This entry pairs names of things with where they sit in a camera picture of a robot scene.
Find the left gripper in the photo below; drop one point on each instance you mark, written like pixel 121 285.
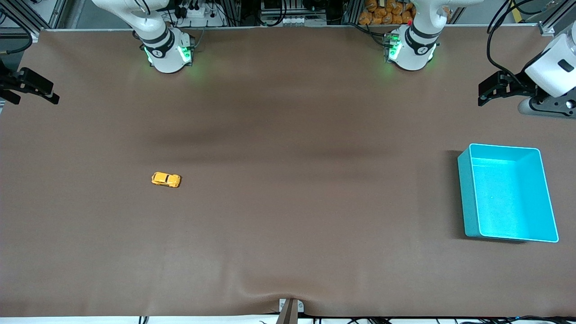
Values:
pixel 518 85

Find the yellow toy beetle car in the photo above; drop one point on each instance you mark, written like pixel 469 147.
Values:
pixel 165 179

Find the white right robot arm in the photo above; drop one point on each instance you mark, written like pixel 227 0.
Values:
pixel 166 49

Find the teal plastic bin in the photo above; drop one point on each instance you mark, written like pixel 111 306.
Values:
pixel 513 198

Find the pile of orange toys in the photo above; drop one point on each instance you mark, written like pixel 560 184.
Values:
pixel 382 13

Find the white power strip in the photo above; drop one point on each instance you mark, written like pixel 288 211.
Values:
pixel 198 11

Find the brown table mat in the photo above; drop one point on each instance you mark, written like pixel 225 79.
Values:
pixel 288 135

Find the aluminium frame rail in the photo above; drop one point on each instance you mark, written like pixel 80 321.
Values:
pixel 56 12
pixel 546 28

